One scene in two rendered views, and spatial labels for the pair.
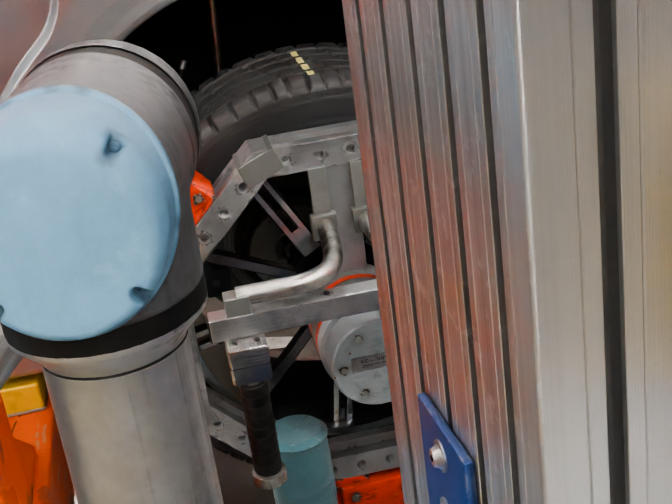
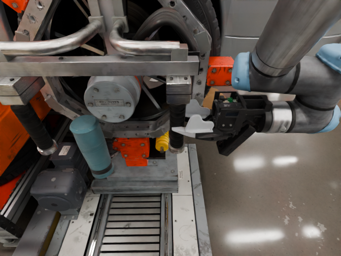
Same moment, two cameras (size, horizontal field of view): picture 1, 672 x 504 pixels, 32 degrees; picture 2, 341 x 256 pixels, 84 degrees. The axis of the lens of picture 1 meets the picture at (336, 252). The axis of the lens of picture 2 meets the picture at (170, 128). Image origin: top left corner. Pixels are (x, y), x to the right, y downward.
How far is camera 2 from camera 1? 1.10 m
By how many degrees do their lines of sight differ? 19
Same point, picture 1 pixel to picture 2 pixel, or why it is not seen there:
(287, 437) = (77, 125)
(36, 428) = not seen: hidden behind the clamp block
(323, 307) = (56, 67)
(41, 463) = (6, 109)
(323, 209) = (96, 13)
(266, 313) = (17, 63)
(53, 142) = not seen: outside the picture
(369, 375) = (105, 108)
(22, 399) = not seen: hidden behind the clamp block
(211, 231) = (35, 14)
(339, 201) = (107, 11)
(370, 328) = (102, 85)
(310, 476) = (87, 143)
